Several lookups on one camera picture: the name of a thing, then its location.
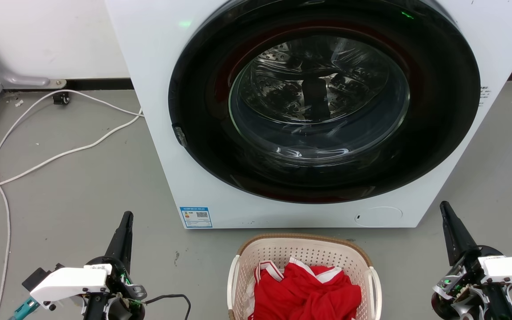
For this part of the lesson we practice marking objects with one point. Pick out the red garment with white trim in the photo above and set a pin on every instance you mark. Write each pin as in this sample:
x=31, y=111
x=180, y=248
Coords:
x=309, y=293

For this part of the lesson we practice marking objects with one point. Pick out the white front-load washing machine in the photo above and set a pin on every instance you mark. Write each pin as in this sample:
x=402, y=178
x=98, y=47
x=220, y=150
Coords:
x=158, y=89

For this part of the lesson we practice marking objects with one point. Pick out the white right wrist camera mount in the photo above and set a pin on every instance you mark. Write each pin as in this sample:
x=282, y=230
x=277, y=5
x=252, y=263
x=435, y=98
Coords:
x=511, y=269

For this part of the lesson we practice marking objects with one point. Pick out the blue energy label sticker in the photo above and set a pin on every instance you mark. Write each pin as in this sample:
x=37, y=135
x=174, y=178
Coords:
x=196, y=217

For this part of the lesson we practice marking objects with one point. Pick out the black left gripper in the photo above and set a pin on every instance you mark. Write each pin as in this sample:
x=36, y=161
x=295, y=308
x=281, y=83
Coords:
x=122, y=289

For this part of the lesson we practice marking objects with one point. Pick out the white plastic laundry basket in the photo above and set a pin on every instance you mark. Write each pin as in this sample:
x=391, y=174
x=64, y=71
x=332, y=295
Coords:
x=278, y=251

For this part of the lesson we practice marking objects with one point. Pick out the black round washing machine door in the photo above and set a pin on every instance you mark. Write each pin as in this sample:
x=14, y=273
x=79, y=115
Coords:
x=202, y=133

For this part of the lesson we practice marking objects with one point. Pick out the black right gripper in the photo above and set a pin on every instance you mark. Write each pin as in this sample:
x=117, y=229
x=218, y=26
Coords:
x=465, y=289

